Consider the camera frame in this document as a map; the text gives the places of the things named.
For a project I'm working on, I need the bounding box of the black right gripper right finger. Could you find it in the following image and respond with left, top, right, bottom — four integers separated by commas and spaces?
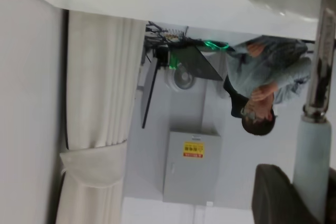
327, 167, 336, 224

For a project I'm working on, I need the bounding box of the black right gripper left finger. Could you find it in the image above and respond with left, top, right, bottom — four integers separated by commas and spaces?
251, 163, 325, 224

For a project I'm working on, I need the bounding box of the spoon with pale blue handle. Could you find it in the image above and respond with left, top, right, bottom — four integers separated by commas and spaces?
292, 0, 336, 196

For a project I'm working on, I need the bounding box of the grey metal electrical cabinet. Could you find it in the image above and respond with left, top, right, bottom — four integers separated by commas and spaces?
162, 129, 222, 206

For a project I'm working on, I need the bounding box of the person in grey shirt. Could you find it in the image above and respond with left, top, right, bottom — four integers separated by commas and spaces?
223, 35, 313, 137

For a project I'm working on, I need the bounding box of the white round fan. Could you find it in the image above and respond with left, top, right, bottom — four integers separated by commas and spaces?
164, 65, 197, 92

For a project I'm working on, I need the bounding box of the green glowing light strip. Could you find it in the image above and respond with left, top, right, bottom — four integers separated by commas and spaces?
203, 39, 236, 52

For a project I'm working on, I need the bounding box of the white pleated curtain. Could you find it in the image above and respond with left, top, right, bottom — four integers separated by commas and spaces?
59, 10, 146, 224

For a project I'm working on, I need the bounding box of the black cable bundle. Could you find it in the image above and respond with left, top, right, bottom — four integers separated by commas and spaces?
145, 20, 190, 50

